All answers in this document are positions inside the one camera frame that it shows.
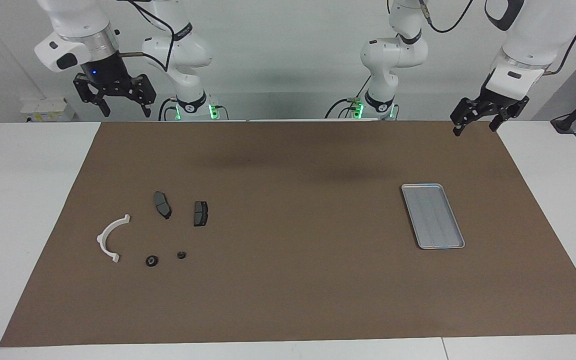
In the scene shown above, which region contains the silver metal tray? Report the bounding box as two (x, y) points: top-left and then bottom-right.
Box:
(401, 183), (466, 250)

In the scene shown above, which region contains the curved dark grey brake pad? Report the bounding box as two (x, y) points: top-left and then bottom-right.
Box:
(153, 191), (173, 220)

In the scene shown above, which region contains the rectangular dark grey brake pad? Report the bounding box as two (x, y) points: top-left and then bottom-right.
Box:
(193, 201), (209, 227)

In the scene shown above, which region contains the brown table mat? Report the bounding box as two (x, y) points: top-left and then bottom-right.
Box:
(0, 120), (576, 348)

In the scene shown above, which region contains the black right base cable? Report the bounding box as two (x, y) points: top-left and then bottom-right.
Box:
(158, 97), (178, 122)

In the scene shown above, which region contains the black base cable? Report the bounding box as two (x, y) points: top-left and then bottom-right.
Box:
(158, 97), (178, 122)
(324, 75), (373, 120)

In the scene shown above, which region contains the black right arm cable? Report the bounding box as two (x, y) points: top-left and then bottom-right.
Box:
(118, 0), (175, 73)

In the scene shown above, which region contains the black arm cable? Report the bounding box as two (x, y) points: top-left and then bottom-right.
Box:
(418, 0), (576, 77)
(118, 0), (175, 73)

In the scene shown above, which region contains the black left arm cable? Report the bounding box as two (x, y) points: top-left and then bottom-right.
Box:
(418, 0), (576, 77)

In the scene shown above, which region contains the black left base cable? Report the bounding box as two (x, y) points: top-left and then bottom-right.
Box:
(324, 75), (373, 120)

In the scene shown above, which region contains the white curved plastic bracket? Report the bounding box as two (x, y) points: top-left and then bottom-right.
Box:
(97, 214), (131, 264)

